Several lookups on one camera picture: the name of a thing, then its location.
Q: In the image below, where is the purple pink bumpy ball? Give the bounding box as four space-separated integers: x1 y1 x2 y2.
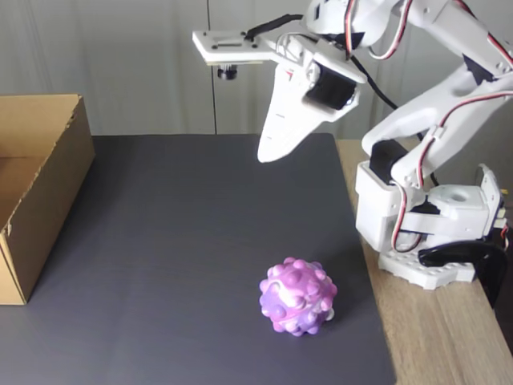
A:
258 257 338 337

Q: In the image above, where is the brown cardboard box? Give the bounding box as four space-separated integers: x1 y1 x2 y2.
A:
0 94 96 306

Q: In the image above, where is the dark grey table mat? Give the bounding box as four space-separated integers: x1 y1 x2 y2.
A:
0 133 398 385

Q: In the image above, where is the black table clamp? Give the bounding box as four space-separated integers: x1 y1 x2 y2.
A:
418 241 508 310

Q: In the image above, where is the black sleeved cable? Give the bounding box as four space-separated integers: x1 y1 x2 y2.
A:
242 14 442 188

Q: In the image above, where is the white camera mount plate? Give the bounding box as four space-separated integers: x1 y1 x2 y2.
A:
191 28 281 81

